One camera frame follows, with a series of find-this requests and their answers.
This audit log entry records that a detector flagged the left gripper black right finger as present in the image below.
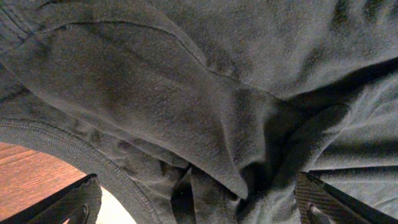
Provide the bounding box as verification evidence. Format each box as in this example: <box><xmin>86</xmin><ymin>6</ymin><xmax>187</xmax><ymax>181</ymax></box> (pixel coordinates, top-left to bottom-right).
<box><xmin>294</xmin><ymin>172</ymin><xmax>397</xmax><ymax>224</ymax></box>

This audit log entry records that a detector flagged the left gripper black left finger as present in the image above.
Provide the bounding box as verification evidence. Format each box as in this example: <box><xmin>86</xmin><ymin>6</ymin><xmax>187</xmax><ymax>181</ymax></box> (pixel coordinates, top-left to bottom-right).
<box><xmin>1</xmin><ymin>174</ymin><xmax>102</xmax><ymax>224</ymax></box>

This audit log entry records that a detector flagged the dark green t-shirt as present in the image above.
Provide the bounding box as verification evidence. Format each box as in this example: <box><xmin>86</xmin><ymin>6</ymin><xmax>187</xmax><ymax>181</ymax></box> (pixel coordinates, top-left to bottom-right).
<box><xmin>1</xmin><ymin>0</ymin><xmax>397</xmax><ymax>223</ymax></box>

